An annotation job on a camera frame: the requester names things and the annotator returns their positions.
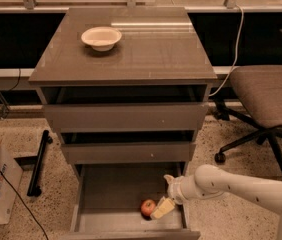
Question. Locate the grey drawer cabinet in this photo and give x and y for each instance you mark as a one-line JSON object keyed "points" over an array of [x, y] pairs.
{"points": [[159, 59]]}

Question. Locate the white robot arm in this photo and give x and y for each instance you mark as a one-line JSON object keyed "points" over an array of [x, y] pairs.
{"points": [[210, 181]]}

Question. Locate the brown fabric office chair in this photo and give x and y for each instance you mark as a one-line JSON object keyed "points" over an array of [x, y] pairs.
{"points": [[259, 90]]}

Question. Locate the white paper bowl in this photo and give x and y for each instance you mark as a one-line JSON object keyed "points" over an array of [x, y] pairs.
{"points": [[101, 38]]}

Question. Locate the top grey drawer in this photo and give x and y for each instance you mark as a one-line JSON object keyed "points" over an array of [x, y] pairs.
{"points": [[125, 117]]}

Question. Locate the black metal bar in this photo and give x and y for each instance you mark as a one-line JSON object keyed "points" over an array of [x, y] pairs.
{"points": [[34, 189]]}

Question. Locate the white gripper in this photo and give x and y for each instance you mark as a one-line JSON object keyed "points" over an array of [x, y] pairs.
{"points": [[174, 189]]}

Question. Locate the red apple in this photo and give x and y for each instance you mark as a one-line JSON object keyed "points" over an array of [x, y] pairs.
{"points": [[147, 207]]}

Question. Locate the middle grey drawer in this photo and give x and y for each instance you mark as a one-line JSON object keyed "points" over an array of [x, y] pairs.
{"points": [[128, 147]]}

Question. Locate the bottom grey open drawer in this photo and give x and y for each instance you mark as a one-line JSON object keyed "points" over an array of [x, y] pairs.
{"points": [[108, 205]]}

